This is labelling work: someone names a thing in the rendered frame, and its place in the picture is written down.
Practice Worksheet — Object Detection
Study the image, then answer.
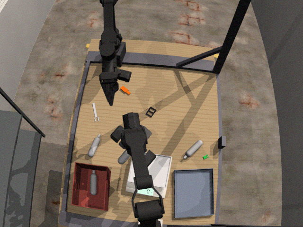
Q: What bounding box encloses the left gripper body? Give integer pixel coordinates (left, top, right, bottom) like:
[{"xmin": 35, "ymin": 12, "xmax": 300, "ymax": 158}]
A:
[{"xmin": 110, "ymin": 125, "xmax": 156, "ymax": 166}]

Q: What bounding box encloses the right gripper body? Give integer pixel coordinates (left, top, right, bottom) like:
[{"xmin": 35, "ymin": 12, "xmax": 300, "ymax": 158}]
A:
[{"xmin": 99, "ymin": 62, "xmax": 119, "ymax": 89}]

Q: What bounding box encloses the grey co2 cylinder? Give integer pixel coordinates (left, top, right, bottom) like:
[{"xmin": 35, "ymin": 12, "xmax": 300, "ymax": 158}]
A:
[{"xmin": 90, "ymin": 170, "xmax": 97, "ymax": 195}]

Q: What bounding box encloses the grey bottle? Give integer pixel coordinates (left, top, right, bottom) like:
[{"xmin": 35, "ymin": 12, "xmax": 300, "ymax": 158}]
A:
[
  {"xmin": 88, "ymin": 134, "xmax": 101, "ymax": 157},
  {"xmin": 118, "ymin": 150, "xmax": 130, "ymax": 164}
]

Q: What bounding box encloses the red open box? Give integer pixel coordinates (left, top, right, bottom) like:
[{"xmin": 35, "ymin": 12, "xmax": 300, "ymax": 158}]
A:
[{"xmin": 71, "ymin": 162, "xmax": 111, "ymax": 211}]

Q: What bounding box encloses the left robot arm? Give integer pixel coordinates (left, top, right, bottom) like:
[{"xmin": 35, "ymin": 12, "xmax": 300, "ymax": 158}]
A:
[{"xmin": 120, "ymin": 112, "xmax": 165, "ymax": 227}]

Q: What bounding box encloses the dark grey metal post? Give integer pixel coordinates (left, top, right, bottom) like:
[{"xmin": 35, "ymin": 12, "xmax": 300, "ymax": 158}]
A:
[{"xmin": 167, "ymin": 0, "xmax": 303, "ymax": 227}]

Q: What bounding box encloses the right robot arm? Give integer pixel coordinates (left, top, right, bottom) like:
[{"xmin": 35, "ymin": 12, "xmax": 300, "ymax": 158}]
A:
[{"xmin": 99, "ymin": 0, "xmax": 132, "ymax": 82}]

